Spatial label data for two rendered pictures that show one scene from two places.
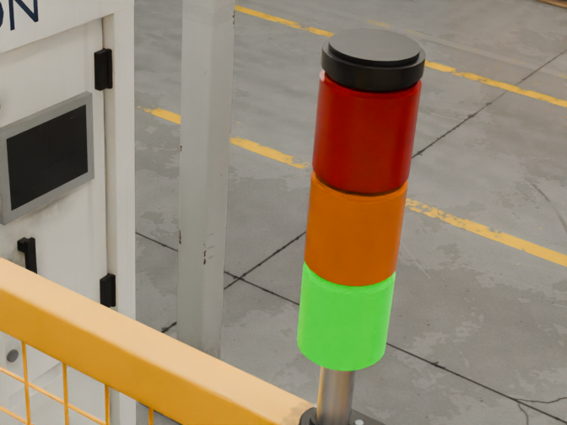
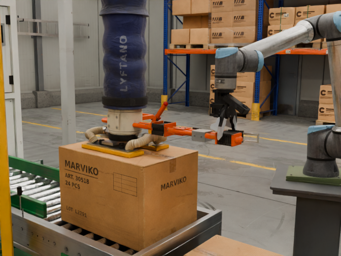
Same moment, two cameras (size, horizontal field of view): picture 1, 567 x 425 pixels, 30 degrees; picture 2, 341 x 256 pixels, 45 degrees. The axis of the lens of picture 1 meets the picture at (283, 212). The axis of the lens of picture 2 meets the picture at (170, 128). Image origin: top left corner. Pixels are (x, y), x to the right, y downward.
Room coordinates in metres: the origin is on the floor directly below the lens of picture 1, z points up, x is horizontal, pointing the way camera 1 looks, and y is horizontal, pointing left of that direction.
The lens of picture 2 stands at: (-1.62, -1.47, 1.41)
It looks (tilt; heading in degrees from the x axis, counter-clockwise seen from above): 10 degrees down; 6
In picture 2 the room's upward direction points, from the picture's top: 1 degrees clockwise
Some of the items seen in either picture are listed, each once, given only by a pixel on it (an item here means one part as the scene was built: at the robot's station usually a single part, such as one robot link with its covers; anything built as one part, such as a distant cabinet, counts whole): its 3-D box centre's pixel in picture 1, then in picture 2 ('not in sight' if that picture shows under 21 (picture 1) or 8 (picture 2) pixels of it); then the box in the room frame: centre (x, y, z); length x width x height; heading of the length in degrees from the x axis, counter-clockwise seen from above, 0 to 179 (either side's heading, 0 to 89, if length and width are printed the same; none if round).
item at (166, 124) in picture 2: not in sight; (163, 128); (0.26, -1.23, 1.08); 0.10 x 0.08 x 0.06; 148
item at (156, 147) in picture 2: not in sight; (138, 140); (0.47, -1.07, 0.97); 0.34 x 0.10 x 0.05; 58
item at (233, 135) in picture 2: not in sight; (228, 138); (0.07, -1.53, 1.08); 0.08 x 0.07 x 0.05; 58
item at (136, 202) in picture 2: not in sight; (127, 186); (0.38, -1.03, 0.75); 0.60 x 0.40 x 0.40; 57
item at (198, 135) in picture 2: not in sight; (202, 135); (0.14, -1.42, 1.07); 0.07 x 0.07 x 0.04; 58
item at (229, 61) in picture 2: not in sight; (227, 62); (0.11, -1.51, 1.39); 0.10 x 0.09 x 0.12; 126
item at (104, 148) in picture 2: not in sight; (111, 146); (0.31, -0.97, 0.97); 0.34 x 0.10 x 0.05; 58
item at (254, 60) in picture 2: not in sight; (246, 61); (0.18, -1.60, 1.39); 0.12 x 0.12 x 0.09; 36
